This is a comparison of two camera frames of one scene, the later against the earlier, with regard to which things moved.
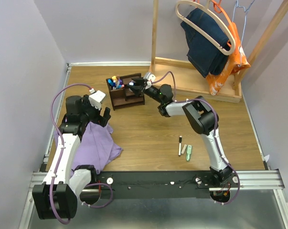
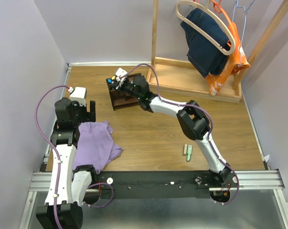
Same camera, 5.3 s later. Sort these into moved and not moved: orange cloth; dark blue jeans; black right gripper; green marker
Moved: black right gripper
Not moved: dark blue jeans; green marker; orange cloth
